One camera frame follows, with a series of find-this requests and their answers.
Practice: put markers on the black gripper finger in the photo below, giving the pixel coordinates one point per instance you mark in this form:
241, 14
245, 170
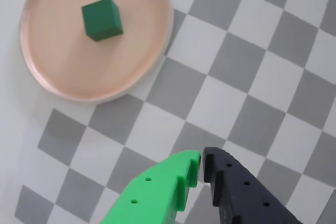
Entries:
241, 197

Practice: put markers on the pink round plate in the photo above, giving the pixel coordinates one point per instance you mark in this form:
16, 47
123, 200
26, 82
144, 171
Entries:
65, 64

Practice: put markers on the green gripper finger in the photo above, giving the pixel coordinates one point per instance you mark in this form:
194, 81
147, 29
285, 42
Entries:
157, 190

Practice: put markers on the grey white checkered mat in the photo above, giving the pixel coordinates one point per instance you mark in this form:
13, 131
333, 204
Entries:
249, 77

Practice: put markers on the dark green cube dice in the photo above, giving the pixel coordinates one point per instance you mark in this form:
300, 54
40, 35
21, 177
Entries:
102, 19

